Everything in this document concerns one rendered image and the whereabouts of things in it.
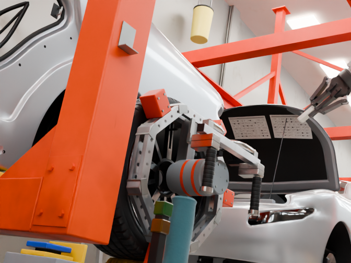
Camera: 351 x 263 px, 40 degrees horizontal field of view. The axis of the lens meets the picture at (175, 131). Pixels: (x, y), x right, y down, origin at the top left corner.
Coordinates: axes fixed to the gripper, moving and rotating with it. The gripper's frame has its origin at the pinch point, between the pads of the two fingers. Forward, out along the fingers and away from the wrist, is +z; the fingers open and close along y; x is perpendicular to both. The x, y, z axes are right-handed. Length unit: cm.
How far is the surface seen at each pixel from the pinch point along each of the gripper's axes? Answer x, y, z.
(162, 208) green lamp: -50, 20, 40
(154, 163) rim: -15, -18, 55
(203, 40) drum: 495, -514, 135
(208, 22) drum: 491, -533, 107
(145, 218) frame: -24, 3, 64
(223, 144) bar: -12.7, -5.7, 27.9
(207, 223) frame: 11, 3, 60
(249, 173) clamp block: 8.7, -1.1, 32.7
